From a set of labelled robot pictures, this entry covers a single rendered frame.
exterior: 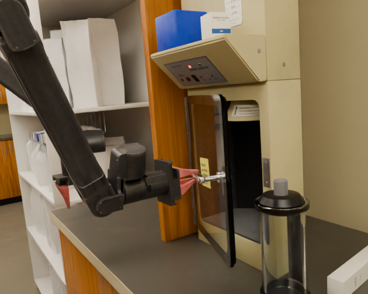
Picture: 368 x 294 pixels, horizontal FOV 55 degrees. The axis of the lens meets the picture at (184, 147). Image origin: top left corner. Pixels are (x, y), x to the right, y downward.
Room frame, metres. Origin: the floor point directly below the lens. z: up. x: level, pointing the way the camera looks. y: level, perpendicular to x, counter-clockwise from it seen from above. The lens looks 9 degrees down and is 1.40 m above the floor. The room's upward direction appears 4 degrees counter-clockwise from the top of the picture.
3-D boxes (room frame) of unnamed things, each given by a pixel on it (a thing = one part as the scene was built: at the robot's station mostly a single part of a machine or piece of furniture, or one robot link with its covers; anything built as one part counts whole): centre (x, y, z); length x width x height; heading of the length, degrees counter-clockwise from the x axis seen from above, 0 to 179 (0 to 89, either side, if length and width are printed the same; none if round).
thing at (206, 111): (0.91, -0.05, 1.19); 0.30 x 0.01 x 0.40; 13
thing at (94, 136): (1.03, 0.29, 1.31); 0.11 x 0.09 x 0.12; 112
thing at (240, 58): (0.90, -0.06, 1.46); 0.32 x 0.11 x 0.10; 33
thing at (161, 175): (0.79, 0.07, 1.20); 0.07 x 0.07 x 0.10; 33
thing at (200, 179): (0.83, -0.04, 1.20); 0.10 x 0.05 x 0.03; 13
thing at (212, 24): (0.85, -0.09, 1.54); 0.05 x 0.05 x 0.06; 23
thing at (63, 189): (1.00, 0.33, 1.14); 0.07 x 0.07 x 0.09; 33
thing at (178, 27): (0.97, -0.02, 1.56); 0.10 x 0.10 x 0.09; 33
